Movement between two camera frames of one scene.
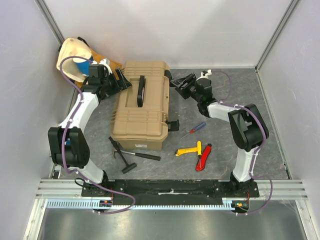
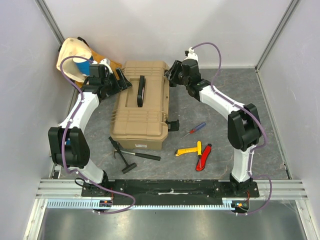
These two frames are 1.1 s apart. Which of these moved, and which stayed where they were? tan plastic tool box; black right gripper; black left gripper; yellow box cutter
Moved: black right gripper
Stayed: yellow box cutter; tan plastic tool box; black left gripper
